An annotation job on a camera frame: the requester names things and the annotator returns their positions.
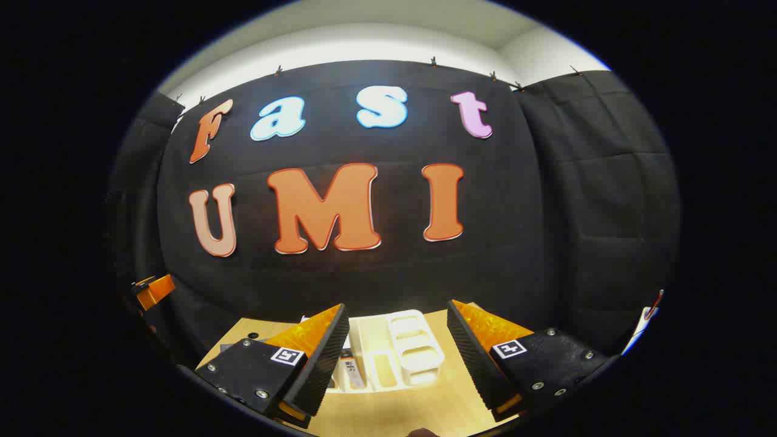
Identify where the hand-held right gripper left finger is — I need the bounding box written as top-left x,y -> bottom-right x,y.
194,302 -> 351,429

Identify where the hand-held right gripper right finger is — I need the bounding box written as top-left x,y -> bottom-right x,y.
447,299 -> 610,423

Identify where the white bookshelf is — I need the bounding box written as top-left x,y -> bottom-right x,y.
333,310 -> 446,394

